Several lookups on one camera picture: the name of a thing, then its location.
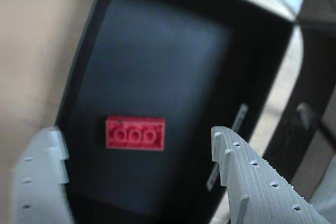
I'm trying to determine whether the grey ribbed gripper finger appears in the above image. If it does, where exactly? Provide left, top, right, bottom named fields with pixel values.
left=10, top=126, right=76, bottom=224
left=211, top=126, right=333, bottom=224

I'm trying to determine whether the red lego brick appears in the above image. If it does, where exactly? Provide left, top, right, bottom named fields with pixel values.
left=105, top=115, right=166, bottom=151

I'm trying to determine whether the black open box bin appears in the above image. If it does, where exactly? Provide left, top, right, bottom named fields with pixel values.
left=54, top=0, right=295, bottom=224

